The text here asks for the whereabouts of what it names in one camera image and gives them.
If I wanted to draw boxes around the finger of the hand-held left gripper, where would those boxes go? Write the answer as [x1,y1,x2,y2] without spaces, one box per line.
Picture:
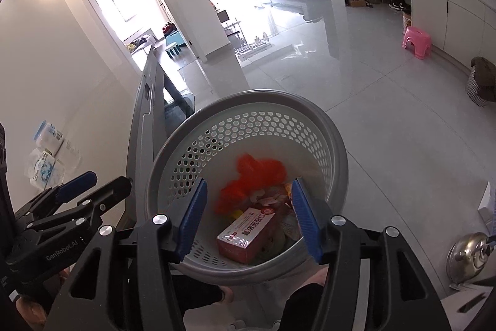
[27,176,133,235]
[15,171,98,224]

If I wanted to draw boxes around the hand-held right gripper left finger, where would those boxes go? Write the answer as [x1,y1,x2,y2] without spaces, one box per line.
[46,177,209,331]

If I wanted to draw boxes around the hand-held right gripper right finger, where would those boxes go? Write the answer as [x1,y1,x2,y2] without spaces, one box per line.
[290,178,452,331]

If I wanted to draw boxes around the red cardboard box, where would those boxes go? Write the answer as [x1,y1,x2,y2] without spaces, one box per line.
[216,205,290,265]

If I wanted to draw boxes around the red plastic bag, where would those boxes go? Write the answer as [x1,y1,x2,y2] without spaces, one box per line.
[214,154,287,215]

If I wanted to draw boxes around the grey perforated plastic basket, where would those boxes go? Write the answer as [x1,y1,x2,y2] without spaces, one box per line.
[146,90,349,286]

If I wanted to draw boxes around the person's left hand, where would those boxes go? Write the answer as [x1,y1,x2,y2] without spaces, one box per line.
[16,294,53,329]

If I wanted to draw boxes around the blue patterned tissue pack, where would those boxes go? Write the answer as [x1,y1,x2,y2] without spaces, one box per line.
[27,149,65,189]

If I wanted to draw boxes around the white printed packet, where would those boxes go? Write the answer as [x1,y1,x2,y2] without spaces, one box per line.
[248,188,290,208]

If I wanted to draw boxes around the person's left leg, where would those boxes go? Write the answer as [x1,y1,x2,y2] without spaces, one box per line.
[171,273,235,314]

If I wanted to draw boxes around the person's leg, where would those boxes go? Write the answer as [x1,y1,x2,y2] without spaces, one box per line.
[281,282,327,331]
[171,273,235,314]

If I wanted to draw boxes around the person's right leg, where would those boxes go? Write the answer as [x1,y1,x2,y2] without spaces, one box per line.
[281,282,327,331]

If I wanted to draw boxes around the stainless steel kettle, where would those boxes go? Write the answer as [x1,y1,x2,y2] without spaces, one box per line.
[445,232,495,284]

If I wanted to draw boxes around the white box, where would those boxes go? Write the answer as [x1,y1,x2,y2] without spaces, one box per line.
[477,181,496,235]

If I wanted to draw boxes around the dark metal stand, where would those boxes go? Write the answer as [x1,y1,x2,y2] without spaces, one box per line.
[216,8,245,45]

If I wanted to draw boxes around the checked laundry basket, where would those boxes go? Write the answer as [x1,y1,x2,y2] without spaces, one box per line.
[465,68,494,107]

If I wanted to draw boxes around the pink plastic stool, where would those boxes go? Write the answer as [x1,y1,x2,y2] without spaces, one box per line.
[402,26,432,60]

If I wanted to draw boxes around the dark checkered laundry basket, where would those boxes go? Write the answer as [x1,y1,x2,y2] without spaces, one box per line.
[470,56,496,103]

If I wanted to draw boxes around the white low cabinet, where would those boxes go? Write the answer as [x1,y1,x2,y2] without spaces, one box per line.
[409,0,496,75]

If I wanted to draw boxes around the dark grey chair frame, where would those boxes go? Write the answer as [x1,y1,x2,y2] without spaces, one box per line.
[125,44,195,233]

